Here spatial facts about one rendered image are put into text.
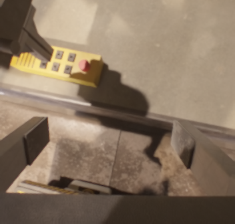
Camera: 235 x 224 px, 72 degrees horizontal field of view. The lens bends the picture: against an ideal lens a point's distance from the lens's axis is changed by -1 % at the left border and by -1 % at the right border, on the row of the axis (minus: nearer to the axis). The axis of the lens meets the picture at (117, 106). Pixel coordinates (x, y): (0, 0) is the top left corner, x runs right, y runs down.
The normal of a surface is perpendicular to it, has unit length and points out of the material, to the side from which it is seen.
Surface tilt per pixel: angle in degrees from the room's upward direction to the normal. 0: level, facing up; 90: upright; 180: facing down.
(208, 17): 0
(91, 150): 0
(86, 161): 0
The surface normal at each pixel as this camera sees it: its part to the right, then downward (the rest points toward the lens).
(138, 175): -0.09, -0.14
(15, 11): 0.97, 0.23
